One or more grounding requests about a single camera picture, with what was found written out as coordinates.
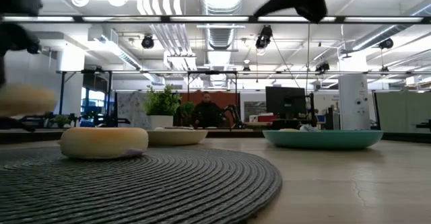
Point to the background black robot arm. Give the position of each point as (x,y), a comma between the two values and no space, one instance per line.
(234,111)

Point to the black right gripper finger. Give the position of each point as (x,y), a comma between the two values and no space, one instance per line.
(279,0)

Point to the background black frame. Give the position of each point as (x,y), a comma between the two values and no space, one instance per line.
(62,93)

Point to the brown partition panel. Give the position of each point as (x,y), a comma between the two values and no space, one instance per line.
(229,98)

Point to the silver ventilation duct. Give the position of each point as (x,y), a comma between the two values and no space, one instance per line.
(220,35)

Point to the small green background plant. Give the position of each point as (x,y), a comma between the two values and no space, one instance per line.
(187,108)

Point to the grey-green partition panel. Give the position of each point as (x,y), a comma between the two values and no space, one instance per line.
(404,113)

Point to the teal round plate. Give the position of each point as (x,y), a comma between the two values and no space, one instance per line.
(323,140)

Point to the red box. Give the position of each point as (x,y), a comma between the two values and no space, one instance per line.
(269,118)

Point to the white round column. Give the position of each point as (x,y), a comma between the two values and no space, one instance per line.
(353,103)

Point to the black computer monitor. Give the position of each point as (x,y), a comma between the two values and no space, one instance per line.
(284,103)

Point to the person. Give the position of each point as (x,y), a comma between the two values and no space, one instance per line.
(207,114)

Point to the small white box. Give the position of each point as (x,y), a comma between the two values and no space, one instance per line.
(253,118)

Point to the grey round woven placemat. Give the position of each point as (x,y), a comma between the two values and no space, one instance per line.
(134,190)

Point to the black ceiling spotlight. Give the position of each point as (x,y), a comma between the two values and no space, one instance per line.
(386,44)
(264,37)
(147,42)
(322,67)

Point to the grey patterned panel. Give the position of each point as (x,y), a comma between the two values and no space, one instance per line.
(129,109)

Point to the tiny green background plant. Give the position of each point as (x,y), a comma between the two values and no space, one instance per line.
(61,119)

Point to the small yellow donut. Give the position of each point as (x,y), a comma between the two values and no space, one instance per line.
(289,130)

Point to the green plant in white pot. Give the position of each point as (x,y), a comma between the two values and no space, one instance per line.
(161,103)

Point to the beige round plate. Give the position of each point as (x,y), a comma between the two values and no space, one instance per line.
(178,138)

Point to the small white donut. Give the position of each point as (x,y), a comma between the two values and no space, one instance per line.
(308,128)

